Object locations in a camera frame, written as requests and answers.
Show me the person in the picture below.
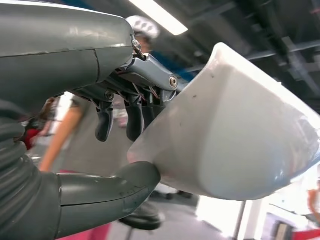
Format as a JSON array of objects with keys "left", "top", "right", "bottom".
[
  {"left": 38, "top": 14, "right": 166, "bottom": 240},
  {"left": 21, "top": 97, "right": 59, "bottom": 152},
  {"left": 301, "top": 163, "right": 320, "bottom": 218}
]

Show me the ceiling light panel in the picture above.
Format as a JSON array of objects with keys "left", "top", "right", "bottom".
[{"left": 128, "top": 0, "right": 189, "bottom": 37}]

